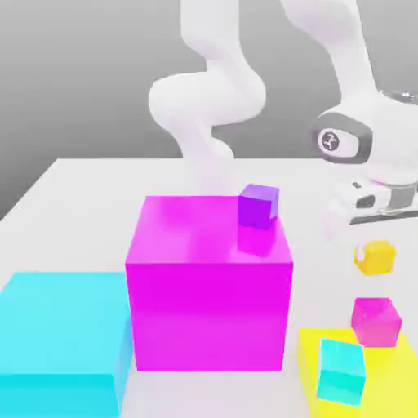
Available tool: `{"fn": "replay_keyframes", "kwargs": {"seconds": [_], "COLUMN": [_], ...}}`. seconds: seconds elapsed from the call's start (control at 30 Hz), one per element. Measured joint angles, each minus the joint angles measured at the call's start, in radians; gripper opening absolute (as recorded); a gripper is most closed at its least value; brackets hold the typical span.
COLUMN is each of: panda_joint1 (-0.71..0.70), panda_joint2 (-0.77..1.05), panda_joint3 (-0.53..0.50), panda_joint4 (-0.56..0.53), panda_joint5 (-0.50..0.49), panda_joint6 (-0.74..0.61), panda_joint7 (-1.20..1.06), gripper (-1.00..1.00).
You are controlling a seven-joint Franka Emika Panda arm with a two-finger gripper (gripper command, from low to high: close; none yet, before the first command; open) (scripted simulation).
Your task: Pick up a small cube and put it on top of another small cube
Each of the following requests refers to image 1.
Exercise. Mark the small orange cube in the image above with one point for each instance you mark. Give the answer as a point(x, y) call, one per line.
point(378, 258)

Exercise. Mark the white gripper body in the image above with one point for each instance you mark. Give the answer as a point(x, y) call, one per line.
point(339, 225)

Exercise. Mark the large yellow box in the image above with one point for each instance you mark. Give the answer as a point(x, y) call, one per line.
point(388, 378)

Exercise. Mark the small cyan cube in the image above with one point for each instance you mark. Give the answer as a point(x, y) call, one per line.
point(341, 372)

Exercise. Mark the small pink cube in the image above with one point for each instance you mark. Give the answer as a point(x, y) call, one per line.
point(375, 323)

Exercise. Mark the large magenta box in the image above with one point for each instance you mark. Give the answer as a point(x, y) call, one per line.
point(209, 307)

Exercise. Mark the small purple cube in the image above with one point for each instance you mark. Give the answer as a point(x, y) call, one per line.
point(254, 210)

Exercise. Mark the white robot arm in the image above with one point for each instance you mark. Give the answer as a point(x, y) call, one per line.
point(209, 94)

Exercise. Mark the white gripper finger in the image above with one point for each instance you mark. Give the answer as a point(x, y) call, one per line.
point(359, 254)

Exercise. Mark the large cyan box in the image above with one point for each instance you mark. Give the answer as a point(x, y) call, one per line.
point(58, 333)

